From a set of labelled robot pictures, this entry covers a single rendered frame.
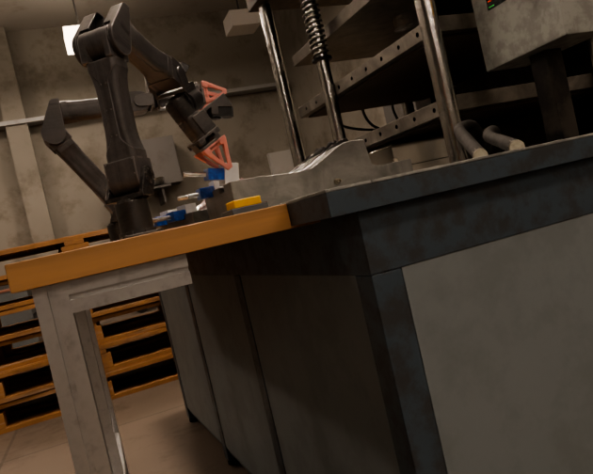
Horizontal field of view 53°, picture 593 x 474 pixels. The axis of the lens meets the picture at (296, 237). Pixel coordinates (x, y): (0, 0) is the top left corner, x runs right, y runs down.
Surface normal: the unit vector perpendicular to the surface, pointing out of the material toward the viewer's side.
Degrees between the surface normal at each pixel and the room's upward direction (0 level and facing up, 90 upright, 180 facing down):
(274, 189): 90
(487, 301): 90
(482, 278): 90
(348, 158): 90
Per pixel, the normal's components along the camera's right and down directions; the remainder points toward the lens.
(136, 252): 0.33, -0.04
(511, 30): -0.90, 0.22
